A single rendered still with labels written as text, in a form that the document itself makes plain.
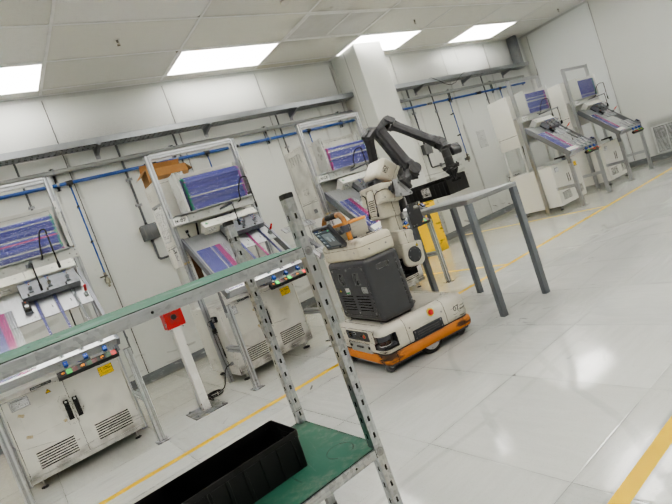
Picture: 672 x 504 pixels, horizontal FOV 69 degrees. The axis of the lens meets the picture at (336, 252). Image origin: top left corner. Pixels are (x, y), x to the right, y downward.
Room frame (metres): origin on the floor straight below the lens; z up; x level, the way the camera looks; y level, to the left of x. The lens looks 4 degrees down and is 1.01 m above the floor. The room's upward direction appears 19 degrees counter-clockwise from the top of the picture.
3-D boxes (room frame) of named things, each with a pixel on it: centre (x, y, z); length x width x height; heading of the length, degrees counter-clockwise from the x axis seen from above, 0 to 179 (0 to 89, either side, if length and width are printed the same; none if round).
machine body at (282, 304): (4.15, 0.90, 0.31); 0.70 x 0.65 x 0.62; 125
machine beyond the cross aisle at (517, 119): (7.00, -3.21, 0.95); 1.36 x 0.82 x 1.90; 35
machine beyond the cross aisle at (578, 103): (7.81, -4.42, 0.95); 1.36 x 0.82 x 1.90; 35
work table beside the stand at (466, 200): (3.50, -0.95, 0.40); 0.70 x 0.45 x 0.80; 25
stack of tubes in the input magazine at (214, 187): (4.09, 0.78, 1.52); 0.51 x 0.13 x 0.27; 125
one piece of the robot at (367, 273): (3.14, -0.16, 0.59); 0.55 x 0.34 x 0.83; 25
